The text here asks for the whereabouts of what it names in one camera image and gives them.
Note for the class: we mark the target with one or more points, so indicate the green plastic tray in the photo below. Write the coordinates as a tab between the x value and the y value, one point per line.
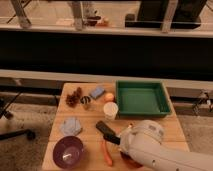
142	99

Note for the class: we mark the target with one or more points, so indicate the black white striped object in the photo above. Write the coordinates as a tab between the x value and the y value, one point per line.
85	101

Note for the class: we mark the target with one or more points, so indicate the white paper cup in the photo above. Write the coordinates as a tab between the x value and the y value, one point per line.
110	110

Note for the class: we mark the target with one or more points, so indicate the purple bowl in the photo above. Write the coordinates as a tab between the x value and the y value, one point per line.
68	152

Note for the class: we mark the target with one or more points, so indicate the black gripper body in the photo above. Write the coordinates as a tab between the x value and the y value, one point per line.
112	138

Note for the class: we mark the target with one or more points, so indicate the wooden table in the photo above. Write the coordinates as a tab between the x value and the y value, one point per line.
93	158

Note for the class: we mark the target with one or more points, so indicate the orange ball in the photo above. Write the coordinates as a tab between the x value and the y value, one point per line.
109	97

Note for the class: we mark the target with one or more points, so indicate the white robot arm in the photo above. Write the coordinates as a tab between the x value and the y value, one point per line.
143	143

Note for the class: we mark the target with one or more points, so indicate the orange bowl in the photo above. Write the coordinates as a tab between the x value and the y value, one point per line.
130	163

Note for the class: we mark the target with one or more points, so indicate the light blue crumpled cloth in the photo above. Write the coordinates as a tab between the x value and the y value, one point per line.
71	127

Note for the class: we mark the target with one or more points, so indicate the brown pine cone cluster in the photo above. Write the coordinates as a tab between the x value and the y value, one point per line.
73	99

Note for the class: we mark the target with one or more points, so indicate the black rectangular block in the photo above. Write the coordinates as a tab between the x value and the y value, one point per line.
104	128

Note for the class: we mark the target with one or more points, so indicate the blue sponge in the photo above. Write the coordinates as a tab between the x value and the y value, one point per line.
97	92

